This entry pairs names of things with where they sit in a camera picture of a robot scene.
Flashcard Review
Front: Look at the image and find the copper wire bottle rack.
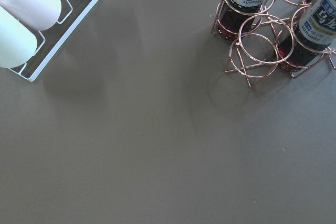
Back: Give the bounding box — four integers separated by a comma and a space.
212, 0, 335, 91

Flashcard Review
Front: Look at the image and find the white wire cup rack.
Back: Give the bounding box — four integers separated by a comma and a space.
10, 0, 98, 82

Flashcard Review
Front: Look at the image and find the pink cup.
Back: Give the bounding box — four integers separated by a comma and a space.
1, 0, 61, 31

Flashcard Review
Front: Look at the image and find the white cup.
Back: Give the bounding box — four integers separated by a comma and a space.
1, 7, 37, 68

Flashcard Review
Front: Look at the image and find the tea bottle front slot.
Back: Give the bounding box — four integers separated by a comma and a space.
279, 0, 335, 72

